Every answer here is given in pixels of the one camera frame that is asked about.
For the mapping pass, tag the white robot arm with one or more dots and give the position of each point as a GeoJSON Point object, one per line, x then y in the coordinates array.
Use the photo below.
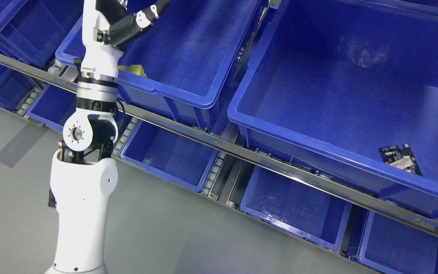
{"type": "Point", "coordinates": [83, 173]}

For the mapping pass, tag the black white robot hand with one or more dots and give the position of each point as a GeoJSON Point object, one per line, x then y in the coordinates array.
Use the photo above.
{"type": "Point", "coordinates": [107, 28]}

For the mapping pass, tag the yellow foam block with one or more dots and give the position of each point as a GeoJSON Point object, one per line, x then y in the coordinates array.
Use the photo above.
{"type": "Point", "coordinates": [136, 69]}

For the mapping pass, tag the blue plastic bin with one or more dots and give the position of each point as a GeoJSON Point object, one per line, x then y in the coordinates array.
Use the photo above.
{"type": "Point", "coordinates": [169, 156]}
{"type": "Point", "coordinates": [53, 107]}
{"type": "Point", "coordinates": [298, 209]}

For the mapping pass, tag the stainless steel shelf rack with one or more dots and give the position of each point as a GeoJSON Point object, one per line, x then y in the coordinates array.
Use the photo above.
{"type": "Point", "coordinates": [304, 175]}

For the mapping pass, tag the large blue bin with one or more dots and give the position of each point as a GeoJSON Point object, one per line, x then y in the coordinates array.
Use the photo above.
{"type": "Point", "coordinates": [332, 81]}

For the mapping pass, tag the blue bin middle shelf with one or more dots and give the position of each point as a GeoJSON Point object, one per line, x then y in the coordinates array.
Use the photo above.
{"type": "Point", "coordinates": [190, 56]}

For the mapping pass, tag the black circuit board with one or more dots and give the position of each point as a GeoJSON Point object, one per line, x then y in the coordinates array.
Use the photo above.
{"type": "Point", "coordinates": [400, 157]}

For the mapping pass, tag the blue bin upper left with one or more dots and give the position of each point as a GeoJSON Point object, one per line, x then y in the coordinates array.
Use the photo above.
{"type": "Point", "coordinates": [31, 30]}

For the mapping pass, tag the blue bin lower right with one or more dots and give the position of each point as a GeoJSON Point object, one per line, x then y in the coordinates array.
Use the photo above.
{"type": "Point", "coordinates": [392, 247]}

